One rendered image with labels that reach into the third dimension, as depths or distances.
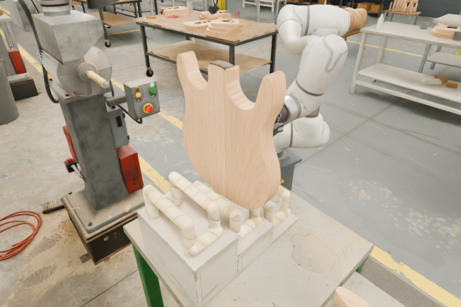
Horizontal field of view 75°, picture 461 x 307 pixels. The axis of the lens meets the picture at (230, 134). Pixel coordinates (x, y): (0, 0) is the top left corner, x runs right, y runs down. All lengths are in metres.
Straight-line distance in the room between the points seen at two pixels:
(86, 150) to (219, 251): 1.32
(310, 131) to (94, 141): 1.24
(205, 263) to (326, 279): 0.39
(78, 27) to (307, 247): 1.10
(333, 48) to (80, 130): 1.44
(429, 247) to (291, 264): 1.71
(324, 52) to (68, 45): 0.89
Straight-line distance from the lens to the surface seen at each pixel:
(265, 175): 0.73
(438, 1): 11.92
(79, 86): 1.64
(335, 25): 1.49
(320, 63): 0.92
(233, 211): 0.86
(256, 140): 0.69
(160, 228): 0.88
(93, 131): 1.92
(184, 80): 0.83
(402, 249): 2.51
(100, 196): 2.16
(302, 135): 1.68
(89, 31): 1.30
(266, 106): 0.63
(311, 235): 1.10
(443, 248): 2.66
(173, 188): 0.89
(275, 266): 1.00
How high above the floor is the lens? 1.74
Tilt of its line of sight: 31 degrees down
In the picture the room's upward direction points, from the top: straight up
